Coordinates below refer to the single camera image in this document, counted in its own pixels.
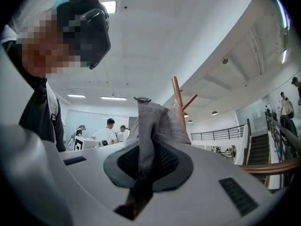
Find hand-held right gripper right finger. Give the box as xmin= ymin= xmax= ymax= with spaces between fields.
xmin=134 ymin=140 xmax=271 ymax=226

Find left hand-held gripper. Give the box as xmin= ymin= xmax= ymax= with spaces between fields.
xmin=73 ymin=135 xmax=109 ymax=151

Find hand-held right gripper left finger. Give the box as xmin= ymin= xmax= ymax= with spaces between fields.
xmin=58 ymin=137 xmax=141 ymax=226

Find grey cap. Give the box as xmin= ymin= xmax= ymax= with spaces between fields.
xmin=113 ymin=97 xmax=191 ymax=221

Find brown wooden coat rack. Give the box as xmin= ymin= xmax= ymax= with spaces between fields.
xmin=171 ymin=76 xmax=198 ymax=133

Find distant group of people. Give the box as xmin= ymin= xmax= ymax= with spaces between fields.
xmin=211 ymin=145 xmax=237 ymax=161

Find distant black balcony railing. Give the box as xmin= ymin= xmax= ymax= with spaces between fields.
xmin=190 ymin=123 xmax=248 ymax=141

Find person's black top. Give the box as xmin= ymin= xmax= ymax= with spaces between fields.
xmin=2 ymin=39 xmax=66 ymax=153

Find dark staircase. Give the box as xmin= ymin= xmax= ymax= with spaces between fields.
xmin=243 ymin=118 xmax=271 ymax=167

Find black bag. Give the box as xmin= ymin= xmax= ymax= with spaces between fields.
xmin=279 ymin=113 xmax=299 ymax=140

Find person's head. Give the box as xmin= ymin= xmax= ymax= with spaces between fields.
xmin=16 ymin=8 xmax=83 ymax=79

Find teal hair clip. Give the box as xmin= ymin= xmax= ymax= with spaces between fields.
xmin=52 ymin=0 xmax=71 ymax=9

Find black head-worn camera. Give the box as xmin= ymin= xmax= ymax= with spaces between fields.
xmin=56 ymin=0 xmax=111 ymax=70

